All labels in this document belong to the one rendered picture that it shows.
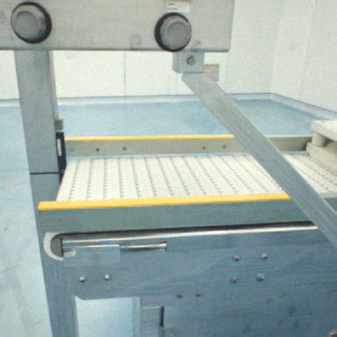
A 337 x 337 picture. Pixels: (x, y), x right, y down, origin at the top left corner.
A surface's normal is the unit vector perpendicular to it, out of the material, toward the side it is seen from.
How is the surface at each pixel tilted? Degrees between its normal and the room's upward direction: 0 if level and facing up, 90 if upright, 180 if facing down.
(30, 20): 90
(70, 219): 90
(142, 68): 90
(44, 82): 90
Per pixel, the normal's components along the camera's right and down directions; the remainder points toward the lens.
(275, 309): 0.12, 0.39
